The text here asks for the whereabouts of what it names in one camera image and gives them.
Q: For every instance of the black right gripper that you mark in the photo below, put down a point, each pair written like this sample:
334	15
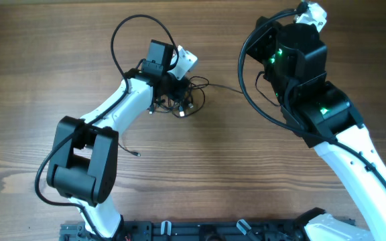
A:
267	32

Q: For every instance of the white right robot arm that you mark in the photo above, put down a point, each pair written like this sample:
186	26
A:
294	58

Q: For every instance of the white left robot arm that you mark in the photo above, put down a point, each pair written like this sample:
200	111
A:
82	165

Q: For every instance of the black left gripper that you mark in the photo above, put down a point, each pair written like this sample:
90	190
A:
181	86

